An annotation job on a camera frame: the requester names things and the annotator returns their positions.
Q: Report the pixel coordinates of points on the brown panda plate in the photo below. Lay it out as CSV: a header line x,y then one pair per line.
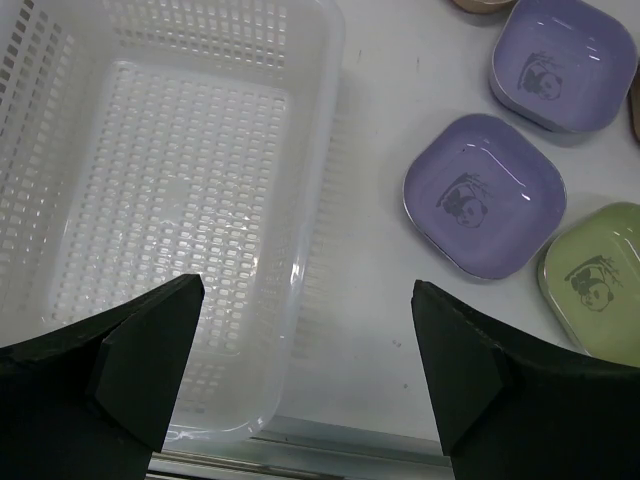
x,y
483,7
634,105

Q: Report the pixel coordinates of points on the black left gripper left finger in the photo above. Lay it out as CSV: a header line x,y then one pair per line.
x,y
94,400

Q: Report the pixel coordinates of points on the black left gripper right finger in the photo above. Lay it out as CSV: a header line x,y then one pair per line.
x,y
509,405

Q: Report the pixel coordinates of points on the white perforated plastic bin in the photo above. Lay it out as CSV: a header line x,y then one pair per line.
x,y
143,140

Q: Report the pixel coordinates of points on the green panda plate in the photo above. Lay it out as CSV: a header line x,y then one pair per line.
x,y
589,276

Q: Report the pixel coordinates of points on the purple panda plate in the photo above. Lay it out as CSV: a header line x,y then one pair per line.
x,y
484,196
564,65

